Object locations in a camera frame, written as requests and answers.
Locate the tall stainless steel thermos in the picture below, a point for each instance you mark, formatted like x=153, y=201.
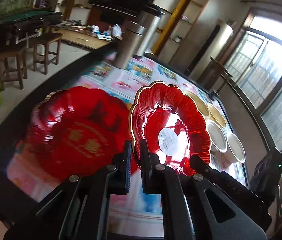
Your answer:
x=138, y=35

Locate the red plate with gold characters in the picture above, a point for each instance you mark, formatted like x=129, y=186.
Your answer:
x=78, y=131

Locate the low wooden cabinet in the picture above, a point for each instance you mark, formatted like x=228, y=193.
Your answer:
x=80, y=39

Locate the red flower-shaped plastic plate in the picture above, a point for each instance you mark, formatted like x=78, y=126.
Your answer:
x=171, y=124

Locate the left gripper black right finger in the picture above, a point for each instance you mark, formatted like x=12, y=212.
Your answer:
x=193, y=207

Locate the white paper bowl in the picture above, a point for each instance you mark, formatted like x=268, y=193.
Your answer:
x=235, y=152
x=217, y=136

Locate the beige plastic bowl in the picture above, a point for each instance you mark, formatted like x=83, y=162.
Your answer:
x=216, y=116
x=201, y=105

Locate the colourful printed tablecloth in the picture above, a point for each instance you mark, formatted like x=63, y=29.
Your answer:
x=134, y=214

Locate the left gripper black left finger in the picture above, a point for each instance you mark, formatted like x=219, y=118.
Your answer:
x=78, y=207

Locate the dark wooden chair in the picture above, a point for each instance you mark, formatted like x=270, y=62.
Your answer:
x=211, y=75

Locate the green mahjong table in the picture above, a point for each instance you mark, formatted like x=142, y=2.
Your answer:
x=18, y=26

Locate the white air conditioner column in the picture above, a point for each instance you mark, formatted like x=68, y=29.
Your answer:
x=211, y=48

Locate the window with metal grille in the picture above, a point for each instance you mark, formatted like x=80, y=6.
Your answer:
x=255, y=65

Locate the wooden stool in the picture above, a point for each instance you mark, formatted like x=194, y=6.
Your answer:
x=49, y=56
x=13, y=66

